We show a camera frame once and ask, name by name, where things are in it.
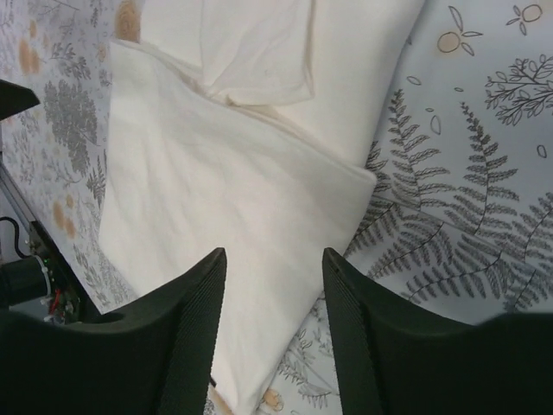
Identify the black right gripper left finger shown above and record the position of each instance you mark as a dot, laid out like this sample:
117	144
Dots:
152	356

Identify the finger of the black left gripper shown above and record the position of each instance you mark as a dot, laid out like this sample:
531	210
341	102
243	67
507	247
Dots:
15	99

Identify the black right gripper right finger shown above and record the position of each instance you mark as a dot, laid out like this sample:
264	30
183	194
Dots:
393	357

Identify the white t shirt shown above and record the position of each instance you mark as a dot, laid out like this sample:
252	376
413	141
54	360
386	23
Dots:
246	125

